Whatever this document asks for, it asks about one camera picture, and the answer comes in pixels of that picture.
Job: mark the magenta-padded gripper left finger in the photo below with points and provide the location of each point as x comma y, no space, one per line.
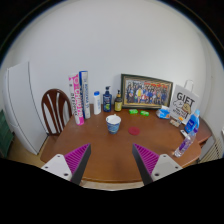
78,159

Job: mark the clear purple-capped water bottle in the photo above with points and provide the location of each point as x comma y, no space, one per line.
185,144

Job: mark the green crate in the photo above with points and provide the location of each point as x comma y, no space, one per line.
5,135

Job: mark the white radiator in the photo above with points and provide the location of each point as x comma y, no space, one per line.
213,151

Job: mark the white blue-capped lotion bottle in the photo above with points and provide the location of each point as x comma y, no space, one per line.
97,105

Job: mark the blue tissue pack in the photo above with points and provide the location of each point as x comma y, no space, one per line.
163,113

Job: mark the flat round red coaster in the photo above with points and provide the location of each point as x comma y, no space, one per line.
134,130

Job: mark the dark amber pump bottle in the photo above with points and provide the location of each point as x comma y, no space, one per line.
118,104

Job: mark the blue patterned mug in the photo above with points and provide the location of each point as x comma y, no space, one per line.
113,125

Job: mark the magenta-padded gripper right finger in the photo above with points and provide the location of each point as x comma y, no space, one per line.
146,159

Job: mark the tall white green-edged tube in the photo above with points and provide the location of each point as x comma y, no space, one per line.
85,95

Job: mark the white refrigerator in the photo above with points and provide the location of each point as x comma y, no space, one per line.
23,106

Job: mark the white paper gift bag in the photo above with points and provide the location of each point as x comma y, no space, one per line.
184,101

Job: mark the small green pack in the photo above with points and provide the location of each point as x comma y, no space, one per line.
144,113
133,111

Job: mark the dark wooden chair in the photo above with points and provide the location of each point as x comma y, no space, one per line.
47,110

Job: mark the colourful puzzle cube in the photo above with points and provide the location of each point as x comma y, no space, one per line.
175,122

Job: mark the dark blue pump bottle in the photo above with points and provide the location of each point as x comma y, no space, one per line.
107,101

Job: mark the framed group photo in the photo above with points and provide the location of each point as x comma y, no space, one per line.
146,91

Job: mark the tall pink tube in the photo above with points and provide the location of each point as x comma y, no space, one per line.
76,100

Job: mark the blue detergent bottle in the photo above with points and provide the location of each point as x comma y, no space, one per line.
192,124

